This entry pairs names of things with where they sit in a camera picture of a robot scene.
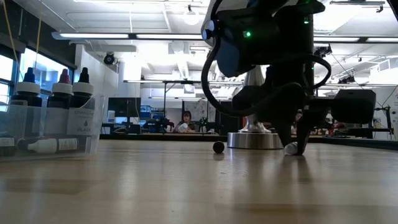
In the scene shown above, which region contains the black cap food coloring bottle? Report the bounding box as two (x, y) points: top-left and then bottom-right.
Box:
(67, 67), (96, 136)

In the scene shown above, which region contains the black computer monitor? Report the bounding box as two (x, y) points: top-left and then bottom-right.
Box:
(108, 97), (142, 118)

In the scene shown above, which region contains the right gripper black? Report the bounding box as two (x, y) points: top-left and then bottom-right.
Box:
(223, 0), (377, 156)

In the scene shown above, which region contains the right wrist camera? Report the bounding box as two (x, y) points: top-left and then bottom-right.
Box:
(214, 35), (259, 78)

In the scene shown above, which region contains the long ceiling light strip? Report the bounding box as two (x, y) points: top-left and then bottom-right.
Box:
(51, 30), (203, 40)
(313, 36), (398, 44)

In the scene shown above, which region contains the blue cap food coloring bottle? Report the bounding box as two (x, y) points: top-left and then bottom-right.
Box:
(9, 67), (44, 139)

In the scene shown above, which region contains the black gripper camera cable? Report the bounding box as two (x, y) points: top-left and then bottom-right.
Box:
(200, 0), (333, 118)

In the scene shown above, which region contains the person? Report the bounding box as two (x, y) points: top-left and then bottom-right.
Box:
(174, 110), (197, 134)

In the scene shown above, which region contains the pink cap food coloring bottle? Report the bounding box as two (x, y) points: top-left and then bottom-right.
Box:
(44, 68), (74, 136)

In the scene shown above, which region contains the small red food coloring bottle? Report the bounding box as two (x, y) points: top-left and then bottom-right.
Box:
(17, 136), (80, 155)

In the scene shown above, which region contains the background black station frame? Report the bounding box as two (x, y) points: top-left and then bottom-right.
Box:
(124, 79), (243, 134)

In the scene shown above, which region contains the round ceiling lamp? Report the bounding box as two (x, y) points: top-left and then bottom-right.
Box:
(183, 9), (200, 26)

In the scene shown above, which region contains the black aluminium table frame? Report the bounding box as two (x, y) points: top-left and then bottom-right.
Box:
(99, 133), (398, 152)

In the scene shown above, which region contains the round black ceiling camera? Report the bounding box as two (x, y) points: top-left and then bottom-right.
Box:
(103, 52), (116, 66)

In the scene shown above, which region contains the yellow hanging cable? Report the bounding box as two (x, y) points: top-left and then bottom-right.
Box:
(1, 0), (20, 63)
(35, 0), (43, 60)

